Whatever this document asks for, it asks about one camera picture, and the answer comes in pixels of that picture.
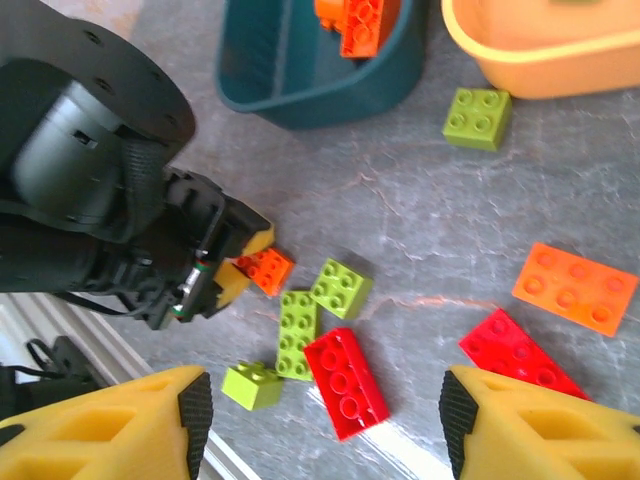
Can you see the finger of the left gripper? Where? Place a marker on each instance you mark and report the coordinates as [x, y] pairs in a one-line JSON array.
[[255, 235], [230, 285]]

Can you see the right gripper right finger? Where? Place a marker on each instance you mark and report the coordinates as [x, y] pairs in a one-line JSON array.
[[550, 435]]

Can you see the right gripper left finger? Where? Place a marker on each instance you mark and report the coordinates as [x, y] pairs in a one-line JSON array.
[[100, 430]]

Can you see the small orange lego brick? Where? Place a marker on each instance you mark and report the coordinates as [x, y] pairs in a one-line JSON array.
[[270, 272]]

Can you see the long red lego brick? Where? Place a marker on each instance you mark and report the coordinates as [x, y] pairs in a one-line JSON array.
[[345, 382]]

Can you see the long orange lego brick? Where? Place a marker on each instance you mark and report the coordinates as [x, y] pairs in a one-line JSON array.
[[327, 12], [362, 30]]

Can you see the long green lego brick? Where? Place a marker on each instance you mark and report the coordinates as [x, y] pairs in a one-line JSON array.
[[295, 340]]

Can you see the small green lego brick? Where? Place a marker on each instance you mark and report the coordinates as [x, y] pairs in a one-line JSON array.
[[341, 287], [252, 385], [477, 119]]

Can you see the teal plastic container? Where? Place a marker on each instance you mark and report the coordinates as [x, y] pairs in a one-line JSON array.
[[300, 107]]

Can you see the flat orange lego brick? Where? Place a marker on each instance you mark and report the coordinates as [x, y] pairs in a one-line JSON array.
[[575, 287]]

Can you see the orange plastic container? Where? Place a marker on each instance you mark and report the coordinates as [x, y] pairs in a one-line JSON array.
[[550, 65]]

